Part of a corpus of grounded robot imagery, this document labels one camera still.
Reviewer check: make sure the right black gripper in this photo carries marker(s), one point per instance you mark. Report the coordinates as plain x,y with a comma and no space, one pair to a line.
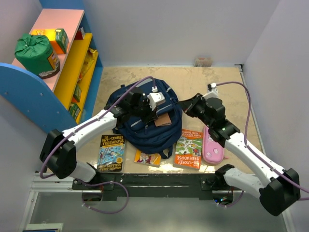
186,105

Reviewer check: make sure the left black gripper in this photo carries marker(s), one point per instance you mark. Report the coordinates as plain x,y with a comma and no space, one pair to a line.
152,115

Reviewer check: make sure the brown leather wallet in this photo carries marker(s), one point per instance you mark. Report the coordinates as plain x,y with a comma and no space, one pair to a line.
163,120

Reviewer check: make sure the navy blue school backpack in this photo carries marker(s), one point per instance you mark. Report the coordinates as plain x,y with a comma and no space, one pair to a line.
147,137

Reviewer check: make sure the pink pencil case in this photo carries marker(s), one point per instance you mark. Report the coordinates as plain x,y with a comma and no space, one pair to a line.
212,152

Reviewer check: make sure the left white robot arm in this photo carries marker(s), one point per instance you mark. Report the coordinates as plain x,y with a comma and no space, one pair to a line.
59,150

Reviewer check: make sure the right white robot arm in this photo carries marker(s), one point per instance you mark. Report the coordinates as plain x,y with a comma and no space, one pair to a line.
275,187

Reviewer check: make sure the yellow snack bag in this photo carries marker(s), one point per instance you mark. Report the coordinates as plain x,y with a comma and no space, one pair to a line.
88,61

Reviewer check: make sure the orange 78-storey treehouse book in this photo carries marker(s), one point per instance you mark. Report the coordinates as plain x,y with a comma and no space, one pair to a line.
188,150

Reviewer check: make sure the green box on lower shelf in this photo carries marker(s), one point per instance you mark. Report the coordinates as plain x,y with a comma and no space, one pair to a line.
77,94

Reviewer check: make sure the Roald Dahl Charlie book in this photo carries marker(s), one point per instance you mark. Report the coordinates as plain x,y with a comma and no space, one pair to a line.
147,159

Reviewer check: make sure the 169-storey treehouse book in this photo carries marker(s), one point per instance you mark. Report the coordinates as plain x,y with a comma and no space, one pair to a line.
111,153

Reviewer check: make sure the blue pink yellow shelf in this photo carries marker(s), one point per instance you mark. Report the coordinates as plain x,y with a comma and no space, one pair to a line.
45,102

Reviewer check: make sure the small box on yellow shelf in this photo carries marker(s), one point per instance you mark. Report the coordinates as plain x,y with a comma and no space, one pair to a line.
80,34

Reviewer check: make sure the yellow green carton box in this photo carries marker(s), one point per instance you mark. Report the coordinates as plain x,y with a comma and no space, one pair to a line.
57,37

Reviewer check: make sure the green wrapped round package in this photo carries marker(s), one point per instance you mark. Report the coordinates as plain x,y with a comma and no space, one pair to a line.
37,55

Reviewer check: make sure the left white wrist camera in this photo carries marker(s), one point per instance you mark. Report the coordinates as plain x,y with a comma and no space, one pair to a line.
155,98

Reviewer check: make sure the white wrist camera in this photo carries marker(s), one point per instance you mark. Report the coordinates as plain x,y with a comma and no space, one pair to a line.
155,98
212,91

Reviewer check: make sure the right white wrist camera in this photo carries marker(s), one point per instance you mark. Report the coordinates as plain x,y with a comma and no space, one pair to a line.
212,91

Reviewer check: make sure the small box at back wall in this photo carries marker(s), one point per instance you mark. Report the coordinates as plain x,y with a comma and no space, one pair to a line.
203,62

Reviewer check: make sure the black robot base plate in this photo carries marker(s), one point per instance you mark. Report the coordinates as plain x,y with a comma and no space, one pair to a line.
201,186

